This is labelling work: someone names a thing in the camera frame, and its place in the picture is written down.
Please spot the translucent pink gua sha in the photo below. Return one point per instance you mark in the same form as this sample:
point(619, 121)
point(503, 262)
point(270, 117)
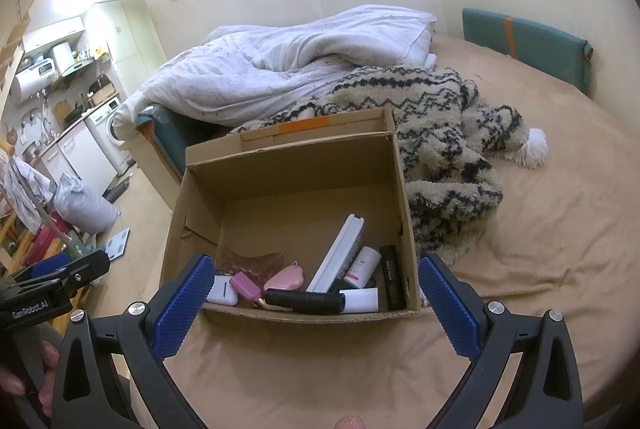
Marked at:
point(250, 261)

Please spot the bed with beige sheet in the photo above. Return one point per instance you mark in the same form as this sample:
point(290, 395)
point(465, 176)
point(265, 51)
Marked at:
point(550, 259)

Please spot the hanging pale cloth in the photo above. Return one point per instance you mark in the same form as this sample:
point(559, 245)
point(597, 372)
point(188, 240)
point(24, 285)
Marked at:
point(30, 189)

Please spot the small cardboard box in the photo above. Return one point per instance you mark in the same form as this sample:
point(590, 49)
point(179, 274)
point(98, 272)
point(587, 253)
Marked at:
point(102, 95)

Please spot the pink heart-shaped case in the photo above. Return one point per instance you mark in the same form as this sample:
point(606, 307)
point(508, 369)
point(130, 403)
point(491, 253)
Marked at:
point(284, 278)

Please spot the person's left hand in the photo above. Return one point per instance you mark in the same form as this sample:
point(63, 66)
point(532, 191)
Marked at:
point(50, 359)

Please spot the white bottle red label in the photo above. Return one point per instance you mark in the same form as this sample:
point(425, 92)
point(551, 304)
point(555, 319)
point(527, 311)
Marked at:
point(362, 265)

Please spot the teal footboard cushion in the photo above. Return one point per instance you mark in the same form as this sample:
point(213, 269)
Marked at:
point(165, 134)

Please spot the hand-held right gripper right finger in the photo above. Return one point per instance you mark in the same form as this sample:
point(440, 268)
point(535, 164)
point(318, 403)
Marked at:
point(450, 309)

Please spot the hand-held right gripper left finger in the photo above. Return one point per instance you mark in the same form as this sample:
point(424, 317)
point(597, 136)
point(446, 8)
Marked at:
point(180, 304)

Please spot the person's right hand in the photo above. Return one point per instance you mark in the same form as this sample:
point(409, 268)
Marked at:
point(350, 424)

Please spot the long white box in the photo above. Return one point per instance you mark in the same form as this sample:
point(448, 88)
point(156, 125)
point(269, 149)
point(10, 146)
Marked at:
point(337, 254)

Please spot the white duvet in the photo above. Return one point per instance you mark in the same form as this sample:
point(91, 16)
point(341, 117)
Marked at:
point(280, 59)

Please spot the white cylinder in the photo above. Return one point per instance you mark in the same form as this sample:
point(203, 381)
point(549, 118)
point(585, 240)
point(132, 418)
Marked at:
point(360, 300)

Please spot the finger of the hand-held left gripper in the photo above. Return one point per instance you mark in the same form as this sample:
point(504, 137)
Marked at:
point(80, 274)
point(50, 265)

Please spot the yellow wooden rack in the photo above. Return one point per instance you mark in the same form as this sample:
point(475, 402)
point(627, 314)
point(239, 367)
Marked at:
point(10, 229)

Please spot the black tube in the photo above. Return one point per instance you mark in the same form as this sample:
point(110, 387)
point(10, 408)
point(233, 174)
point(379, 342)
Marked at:
point(392, 276)

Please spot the bathroom scale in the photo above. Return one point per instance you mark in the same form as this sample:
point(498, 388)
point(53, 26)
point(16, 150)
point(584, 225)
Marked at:
point(115, 245)

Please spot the white kitchen base cabinets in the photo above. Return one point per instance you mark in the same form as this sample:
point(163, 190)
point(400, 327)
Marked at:
point(80, 159)

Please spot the purple pink small case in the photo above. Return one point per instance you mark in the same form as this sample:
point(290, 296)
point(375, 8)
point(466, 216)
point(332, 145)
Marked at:
point(244, 285)

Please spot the cream bed base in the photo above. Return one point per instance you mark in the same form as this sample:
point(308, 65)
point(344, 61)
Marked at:
point(150, 169)

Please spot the cream black zigzag blanket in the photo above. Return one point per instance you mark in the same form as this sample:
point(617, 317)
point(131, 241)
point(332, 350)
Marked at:
point(440, 119)

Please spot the teal headboard cushion orange stripe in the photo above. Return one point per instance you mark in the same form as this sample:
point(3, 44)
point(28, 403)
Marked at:
point(530, 46)

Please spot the white earbuds case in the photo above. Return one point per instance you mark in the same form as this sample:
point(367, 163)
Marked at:
point(222, 293)

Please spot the white water heater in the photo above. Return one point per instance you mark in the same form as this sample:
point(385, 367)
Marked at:
point(32, 81)

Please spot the red fabric bag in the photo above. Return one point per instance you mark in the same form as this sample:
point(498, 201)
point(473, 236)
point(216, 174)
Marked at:
point(45, 241)

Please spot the grey stuffed bag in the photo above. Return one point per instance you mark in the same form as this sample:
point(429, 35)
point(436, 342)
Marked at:
point(82, 209)

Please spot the white wall cabinet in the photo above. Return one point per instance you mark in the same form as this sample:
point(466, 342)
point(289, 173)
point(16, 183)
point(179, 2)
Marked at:
point(52, 34)

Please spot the tall cream cupboard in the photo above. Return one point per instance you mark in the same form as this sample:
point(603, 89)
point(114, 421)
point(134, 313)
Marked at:
point(125, 34)

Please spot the small gold-tipped stick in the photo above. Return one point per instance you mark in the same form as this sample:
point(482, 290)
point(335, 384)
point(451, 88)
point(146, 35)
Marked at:
point(260, 304)

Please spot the white washing machine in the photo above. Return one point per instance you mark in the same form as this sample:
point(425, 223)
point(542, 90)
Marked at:
point(105, 129)

